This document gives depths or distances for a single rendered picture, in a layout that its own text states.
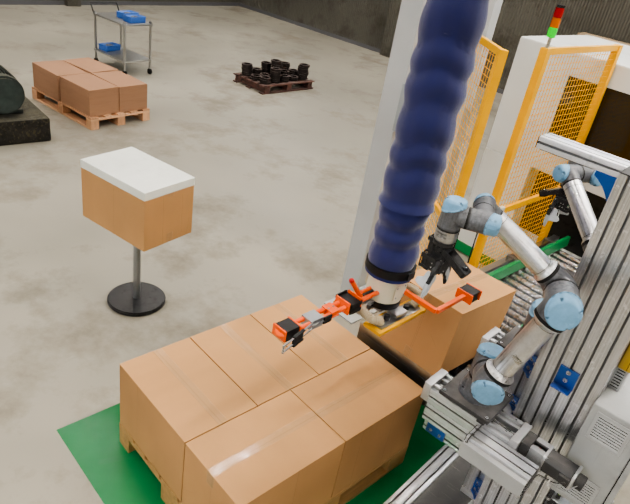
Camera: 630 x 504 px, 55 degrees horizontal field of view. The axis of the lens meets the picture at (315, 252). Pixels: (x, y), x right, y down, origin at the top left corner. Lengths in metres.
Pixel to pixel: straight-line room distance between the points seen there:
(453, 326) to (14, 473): 2.28
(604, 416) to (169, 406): 1.81
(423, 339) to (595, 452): 1.06
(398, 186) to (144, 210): 1.78
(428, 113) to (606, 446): 1.38
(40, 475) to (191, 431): 0.92
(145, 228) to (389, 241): 1.74
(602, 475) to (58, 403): 2.75
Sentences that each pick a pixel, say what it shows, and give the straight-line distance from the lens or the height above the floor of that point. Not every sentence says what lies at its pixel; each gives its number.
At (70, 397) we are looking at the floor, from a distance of 3.78.
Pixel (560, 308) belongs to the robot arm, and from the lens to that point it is 2.09.
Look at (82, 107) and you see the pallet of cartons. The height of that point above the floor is 0.22.
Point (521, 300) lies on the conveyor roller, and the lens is 4.28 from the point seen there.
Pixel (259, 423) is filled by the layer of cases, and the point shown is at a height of 0.54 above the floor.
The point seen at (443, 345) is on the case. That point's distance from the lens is 3.15.
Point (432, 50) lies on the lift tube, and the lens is 2.27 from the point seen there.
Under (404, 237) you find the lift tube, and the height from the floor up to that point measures 1.49.
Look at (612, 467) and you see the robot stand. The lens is 2.57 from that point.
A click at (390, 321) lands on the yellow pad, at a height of 1.08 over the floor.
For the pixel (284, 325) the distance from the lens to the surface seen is 2.34.
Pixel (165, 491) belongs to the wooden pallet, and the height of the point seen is 0.09.
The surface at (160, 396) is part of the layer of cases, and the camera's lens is 2.96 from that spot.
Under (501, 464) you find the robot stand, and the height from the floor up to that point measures 0.95.
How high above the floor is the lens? 2.61
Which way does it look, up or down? 30 degrees down
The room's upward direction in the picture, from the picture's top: 10 degrees clockwise
